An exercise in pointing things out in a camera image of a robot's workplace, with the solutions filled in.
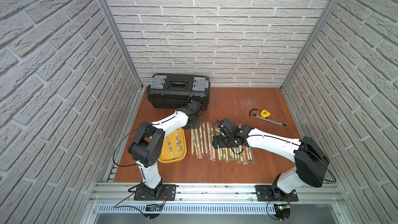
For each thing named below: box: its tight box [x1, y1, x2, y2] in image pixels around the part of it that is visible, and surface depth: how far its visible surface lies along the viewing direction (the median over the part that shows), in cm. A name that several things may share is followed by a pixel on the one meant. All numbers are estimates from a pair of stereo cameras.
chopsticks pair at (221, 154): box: [219, 147, 224, 162], surface depth 88 cm
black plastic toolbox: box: [146, 73, 211, 111], surface depth 99 cm
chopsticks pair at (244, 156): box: [243, 145, 248, 165], surface depth 87 cm
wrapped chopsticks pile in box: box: [160, 127, 187, 160], surface depth 90 cm
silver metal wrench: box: [251, 112, 288, 129], surface depth 102 cm
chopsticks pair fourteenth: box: [190, 129, 194, 156], surface depth 92 cm
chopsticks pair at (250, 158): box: [245, 146, 255, 164], surface depth 87 cm
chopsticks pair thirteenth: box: [194, 128, 199, 157], surface depth 93 cm
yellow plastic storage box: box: [158, 127, 187, 164], surface depth 89 cm
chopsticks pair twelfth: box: [199, 122, 205, 157], surface depth 94 cm
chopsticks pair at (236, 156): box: [232, 150, 240, 163], surface depth 87 cm
